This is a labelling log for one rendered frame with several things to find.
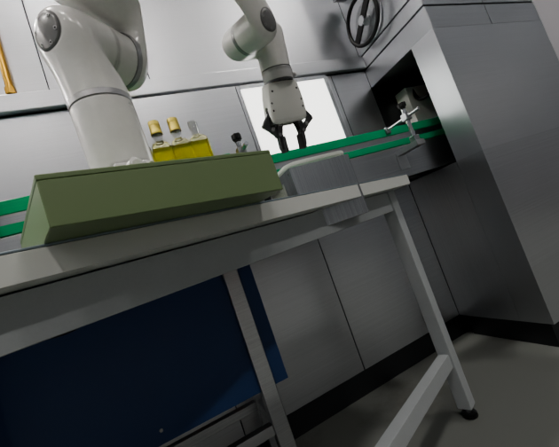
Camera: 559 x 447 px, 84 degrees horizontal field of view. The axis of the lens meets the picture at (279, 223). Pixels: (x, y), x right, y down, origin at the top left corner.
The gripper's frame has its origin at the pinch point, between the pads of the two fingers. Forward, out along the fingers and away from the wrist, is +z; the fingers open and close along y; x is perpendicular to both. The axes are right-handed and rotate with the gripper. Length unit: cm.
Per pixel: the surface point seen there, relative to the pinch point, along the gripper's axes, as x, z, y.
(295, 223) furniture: 15.5, 17.3, 11.5
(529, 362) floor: 13, 90, -64
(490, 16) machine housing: -14, -34, -110
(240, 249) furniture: 21.8, 17.4, 26.0
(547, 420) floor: 31, 86, -39
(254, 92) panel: -48, -26, -13
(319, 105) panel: -45, -17, -40
